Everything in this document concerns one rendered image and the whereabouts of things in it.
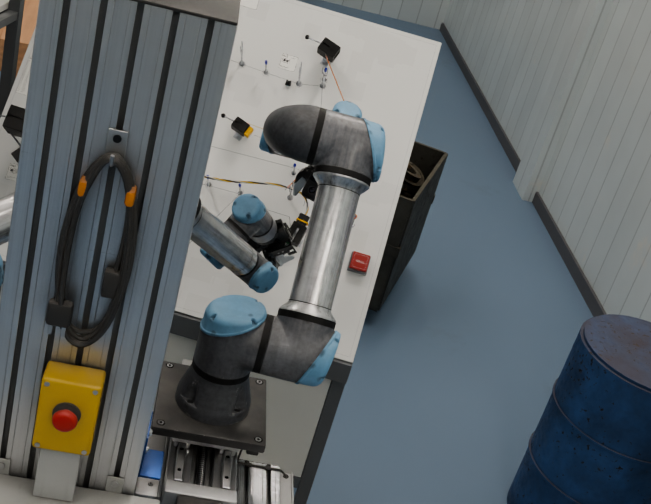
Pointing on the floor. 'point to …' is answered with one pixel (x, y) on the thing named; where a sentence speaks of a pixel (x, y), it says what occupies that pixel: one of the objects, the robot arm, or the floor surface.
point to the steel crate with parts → (408, 218)
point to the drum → (599, 421)
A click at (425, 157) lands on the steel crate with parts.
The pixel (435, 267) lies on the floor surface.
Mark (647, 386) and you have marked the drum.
